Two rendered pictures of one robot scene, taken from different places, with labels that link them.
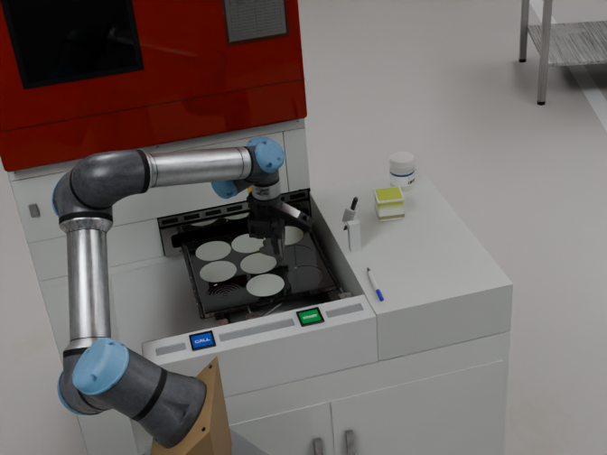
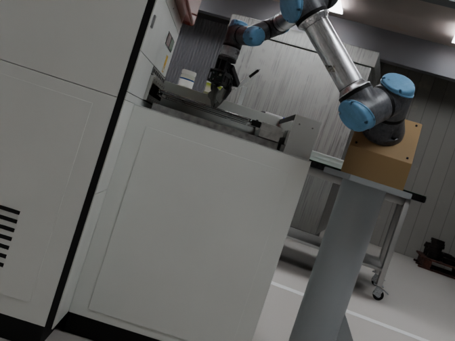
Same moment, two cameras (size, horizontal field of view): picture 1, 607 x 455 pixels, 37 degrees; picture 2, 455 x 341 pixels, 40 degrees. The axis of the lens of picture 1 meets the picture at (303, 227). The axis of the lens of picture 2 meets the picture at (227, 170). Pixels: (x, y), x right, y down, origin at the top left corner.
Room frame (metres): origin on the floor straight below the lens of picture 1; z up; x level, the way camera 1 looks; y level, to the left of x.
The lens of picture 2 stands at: (1.46, 2.54, 0.79)
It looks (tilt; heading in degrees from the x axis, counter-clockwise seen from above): 2 degrees down; 280
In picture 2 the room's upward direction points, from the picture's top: 18 degrees clockwise
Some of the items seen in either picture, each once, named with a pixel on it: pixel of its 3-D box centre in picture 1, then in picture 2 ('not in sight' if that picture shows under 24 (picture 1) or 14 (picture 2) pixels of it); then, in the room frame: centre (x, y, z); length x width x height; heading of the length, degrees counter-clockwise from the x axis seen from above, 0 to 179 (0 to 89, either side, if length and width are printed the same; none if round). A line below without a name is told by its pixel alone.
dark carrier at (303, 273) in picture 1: (256, 264); (205, 107); (2.06, 0.14, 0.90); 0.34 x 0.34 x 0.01; 12
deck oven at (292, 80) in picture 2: not in sight; (282, 132); (2.31, -4.97, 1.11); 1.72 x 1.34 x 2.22; 176
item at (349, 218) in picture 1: (351, 224); (240, 89); (2.00, -0.13, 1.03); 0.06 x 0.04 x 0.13; 12
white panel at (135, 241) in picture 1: (170, 199); (156, 54); (2.24, 0.37, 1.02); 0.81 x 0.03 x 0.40; 102
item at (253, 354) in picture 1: (261, 352); (292, 137); (1.69, 0.13, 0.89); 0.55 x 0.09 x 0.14; 102
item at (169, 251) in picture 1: (237, 227); (154, 91); (2.26, 0.19, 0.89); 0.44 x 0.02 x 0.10; 102
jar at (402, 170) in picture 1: (402, 171); (186, 80); (2.29, -0.30, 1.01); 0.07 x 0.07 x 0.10
